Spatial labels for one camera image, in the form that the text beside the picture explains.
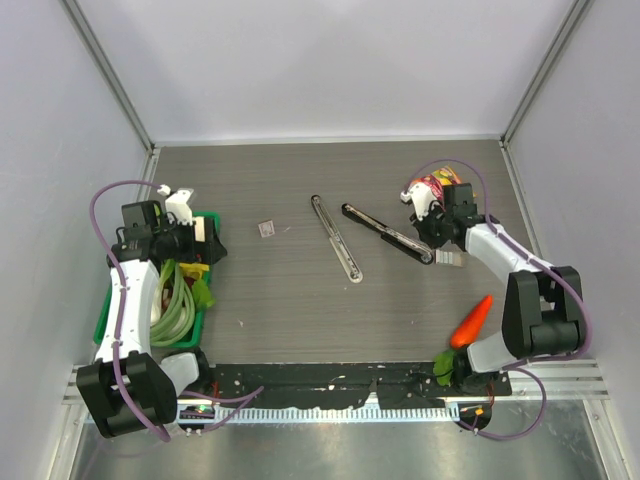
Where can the red white staple box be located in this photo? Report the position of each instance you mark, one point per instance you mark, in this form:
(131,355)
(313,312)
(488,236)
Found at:
(266,229)

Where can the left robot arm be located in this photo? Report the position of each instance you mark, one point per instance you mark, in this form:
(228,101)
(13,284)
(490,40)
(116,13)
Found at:
(147,358)

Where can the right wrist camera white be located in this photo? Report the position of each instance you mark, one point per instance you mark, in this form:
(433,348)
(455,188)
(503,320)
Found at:
(421,194)

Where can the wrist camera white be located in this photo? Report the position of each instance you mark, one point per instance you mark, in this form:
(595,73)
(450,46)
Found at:
(421,194)
(177,204)

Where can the orange toy carrot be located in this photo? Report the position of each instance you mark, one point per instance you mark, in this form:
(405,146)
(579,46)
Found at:
(469,329)

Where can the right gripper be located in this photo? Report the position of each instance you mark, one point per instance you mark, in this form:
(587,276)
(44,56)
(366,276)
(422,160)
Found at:
(421,227)

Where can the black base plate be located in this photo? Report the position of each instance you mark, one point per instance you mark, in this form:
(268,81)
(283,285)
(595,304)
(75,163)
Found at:
(327,386)

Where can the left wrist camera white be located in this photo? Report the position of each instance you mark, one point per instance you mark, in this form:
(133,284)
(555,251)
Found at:
(177,204)

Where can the yellow white toy cabbage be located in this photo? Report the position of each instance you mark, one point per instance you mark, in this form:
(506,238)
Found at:
(195,271)

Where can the green plastic tray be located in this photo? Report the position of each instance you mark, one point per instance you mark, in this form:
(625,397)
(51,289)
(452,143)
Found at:
(200,320)

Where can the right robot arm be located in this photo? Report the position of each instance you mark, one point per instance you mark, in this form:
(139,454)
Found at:
(543,315)

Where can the orange candy bag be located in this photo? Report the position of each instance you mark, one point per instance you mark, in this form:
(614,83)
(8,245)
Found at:
(437,180)

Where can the green toy leaf sprig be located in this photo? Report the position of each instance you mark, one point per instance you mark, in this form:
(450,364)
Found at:
(202,295)

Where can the white slotted cable duct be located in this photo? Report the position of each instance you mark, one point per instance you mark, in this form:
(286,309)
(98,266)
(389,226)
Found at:
(369,413)

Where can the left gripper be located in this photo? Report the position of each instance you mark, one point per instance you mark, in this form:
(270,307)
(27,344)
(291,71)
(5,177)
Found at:
(210,250)

